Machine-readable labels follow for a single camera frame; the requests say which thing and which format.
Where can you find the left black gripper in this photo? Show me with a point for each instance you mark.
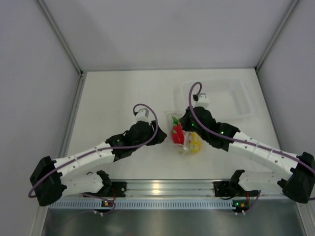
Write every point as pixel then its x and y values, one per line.
pixel 160 136

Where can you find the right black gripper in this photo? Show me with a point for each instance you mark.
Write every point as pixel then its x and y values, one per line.
pixel 184 121

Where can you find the red fake dragon fruit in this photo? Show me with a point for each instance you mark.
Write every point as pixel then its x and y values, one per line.
pixel 177 134

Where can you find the clear zip top bag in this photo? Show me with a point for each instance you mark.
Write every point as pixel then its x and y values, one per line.
pixel 184 142

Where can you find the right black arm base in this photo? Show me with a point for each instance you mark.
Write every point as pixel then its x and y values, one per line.
pixel 226 190

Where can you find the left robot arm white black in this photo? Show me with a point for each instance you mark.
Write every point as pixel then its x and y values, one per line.
pixel 81 173

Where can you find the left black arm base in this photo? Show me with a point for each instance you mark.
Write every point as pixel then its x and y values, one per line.
pixel 117 189

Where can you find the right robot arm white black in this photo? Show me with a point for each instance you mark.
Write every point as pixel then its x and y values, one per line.
pixel 291 174

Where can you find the yellow fake banana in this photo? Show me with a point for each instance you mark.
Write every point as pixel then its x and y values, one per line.
pixel 194 142

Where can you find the clear plastic basket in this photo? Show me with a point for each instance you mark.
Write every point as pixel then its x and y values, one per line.
pixel 228 96

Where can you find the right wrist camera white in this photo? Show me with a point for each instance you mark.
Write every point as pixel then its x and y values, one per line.
pixel 201 100

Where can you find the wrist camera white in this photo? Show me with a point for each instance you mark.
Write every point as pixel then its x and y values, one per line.
pixel 201 100
pixel 142 115

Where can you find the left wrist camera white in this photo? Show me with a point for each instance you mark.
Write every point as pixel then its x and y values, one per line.
pixel 142 115

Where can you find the aluminium mounting rail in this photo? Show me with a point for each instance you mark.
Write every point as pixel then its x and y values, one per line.
pixel 153 188

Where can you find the white slotted cable duct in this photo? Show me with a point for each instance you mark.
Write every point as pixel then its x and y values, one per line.
pixel 134 204

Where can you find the right aluminium frame post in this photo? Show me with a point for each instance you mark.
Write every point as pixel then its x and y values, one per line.
pixel 279 29

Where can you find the aluminium frame post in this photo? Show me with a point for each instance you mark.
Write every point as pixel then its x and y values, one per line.
pixel 279 29
pixel 59 35

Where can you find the left aluminium frame post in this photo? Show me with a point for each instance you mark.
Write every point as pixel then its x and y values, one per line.
pixel 59 35

